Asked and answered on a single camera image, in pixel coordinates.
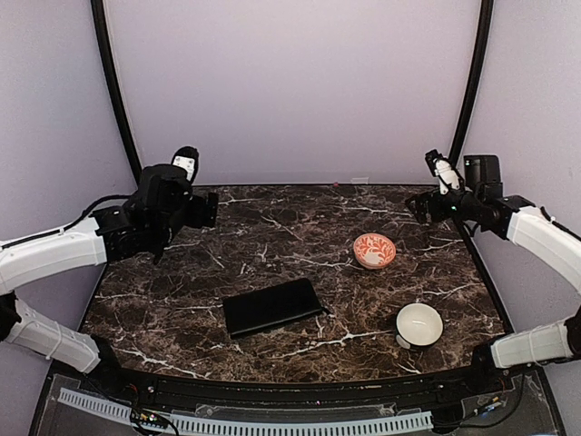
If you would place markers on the black front table rail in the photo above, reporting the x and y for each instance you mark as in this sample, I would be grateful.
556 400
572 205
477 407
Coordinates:
439 389

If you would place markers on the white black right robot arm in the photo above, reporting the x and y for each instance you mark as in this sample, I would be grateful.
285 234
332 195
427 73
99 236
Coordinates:
534 259

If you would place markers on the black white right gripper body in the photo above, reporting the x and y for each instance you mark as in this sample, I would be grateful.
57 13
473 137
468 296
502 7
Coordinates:
467 206

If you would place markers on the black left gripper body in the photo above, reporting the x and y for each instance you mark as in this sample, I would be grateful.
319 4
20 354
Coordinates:
198 218

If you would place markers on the red patterned white bowl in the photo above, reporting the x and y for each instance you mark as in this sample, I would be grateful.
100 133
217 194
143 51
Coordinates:
374 251

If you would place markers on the black frame post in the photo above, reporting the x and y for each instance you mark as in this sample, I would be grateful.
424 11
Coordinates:
105 47
473 81

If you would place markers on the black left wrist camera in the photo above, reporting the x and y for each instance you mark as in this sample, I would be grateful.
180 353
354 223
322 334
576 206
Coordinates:
164 188

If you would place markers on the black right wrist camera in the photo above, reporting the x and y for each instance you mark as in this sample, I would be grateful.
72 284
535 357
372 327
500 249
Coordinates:
483 176

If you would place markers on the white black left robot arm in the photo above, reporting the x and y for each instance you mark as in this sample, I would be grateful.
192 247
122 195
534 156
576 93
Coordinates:
111 229

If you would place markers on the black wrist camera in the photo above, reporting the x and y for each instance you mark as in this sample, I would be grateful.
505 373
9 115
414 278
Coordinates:
483 176
164 188

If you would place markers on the blue white bowl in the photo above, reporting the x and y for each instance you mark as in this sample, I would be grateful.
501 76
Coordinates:
418 326

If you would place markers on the black left frame post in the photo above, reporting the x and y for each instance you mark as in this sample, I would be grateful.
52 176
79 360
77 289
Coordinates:
105 47

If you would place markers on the black right frame post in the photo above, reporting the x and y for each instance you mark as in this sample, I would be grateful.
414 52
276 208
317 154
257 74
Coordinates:
473 81

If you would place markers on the white slotted cable duct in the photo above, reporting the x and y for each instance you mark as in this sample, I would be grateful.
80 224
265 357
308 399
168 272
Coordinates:
215 420

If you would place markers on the black zippered tool case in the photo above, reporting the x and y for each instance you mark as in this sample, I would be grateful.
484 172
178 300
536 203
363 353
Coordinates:
271 308

